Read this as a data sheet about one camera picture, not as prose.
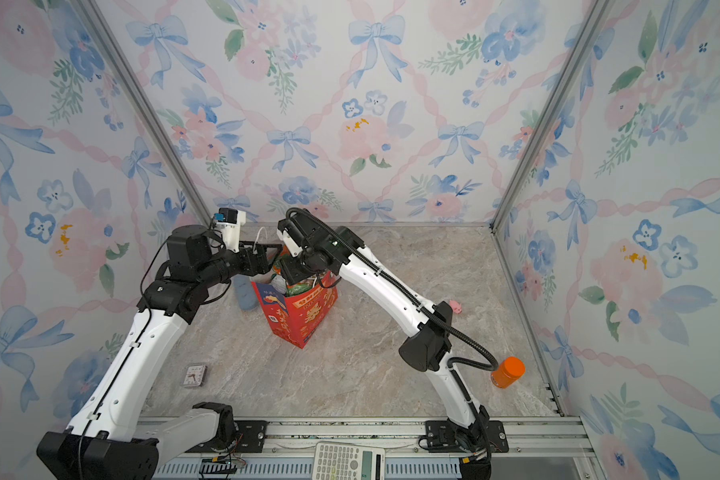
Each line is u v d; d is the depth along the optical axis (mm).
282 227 681
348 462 701
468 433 631
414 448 732
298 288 760
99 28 707
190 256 510
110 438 375
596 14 689
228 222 604
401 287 513
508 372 757
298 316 764
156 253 558
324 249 533
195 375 816
